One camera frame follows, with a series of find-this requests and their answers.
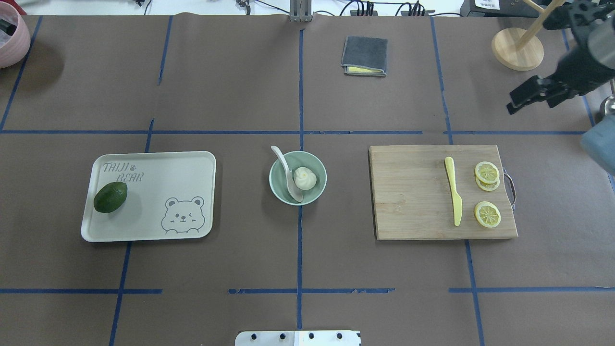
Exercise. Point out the pink mixing bowl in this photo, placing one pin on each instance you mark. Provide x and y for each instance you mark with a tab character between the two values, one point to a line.
14	36

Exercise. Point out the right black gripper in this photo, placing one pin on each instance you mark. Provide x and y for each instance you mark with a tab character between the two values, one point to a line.
582	66

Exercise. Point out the metal scoop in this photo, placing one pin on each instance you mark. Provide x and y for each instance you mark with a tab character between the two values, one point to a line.
608	105

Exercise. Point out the mint green bowl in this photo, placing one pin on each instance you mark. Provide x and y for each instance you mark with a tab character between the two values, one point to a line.
297	159

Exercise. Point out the lemon slice top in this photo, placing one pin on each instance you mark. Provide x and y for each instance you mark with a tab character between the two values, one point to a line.
487	172

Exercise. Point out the grey folded cloth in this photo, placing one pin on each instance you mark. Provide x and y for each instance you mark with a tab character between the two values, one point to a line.
366	52

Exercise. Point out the lemon slice bottom back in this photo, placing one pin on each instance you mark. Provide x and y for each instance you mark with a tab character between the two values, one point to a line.
486	186

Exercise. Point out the yellow sponge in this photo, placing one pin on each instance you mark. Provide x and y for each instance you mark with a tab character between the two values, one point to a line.
355	70

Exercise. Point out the white speckled spoon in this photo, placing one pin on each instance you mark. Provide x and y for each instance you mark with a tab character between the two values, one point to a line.
291	187

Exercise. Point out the wooden cutting board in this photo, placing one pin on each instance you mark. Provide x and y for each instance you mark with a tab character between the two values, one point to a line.
412	198

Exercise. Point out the white bear tray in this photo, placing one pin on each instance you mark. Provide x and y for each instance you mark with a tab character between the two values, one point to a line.
170	195

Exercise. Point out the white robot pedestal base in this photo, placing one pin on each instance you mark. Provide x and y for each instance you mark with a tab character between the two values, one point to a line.
343	337

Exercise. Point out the yellow plastic knife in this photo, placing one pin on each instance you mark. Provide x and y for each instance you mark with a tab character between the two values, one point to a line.
457	201

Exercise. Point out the wooden mug tree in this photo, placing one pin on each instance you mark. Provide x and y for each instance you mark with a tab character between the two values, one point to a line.
520	49

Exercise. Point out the green avocado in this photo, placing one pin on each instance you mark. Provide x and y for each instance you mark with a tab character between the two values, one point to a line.
111	197

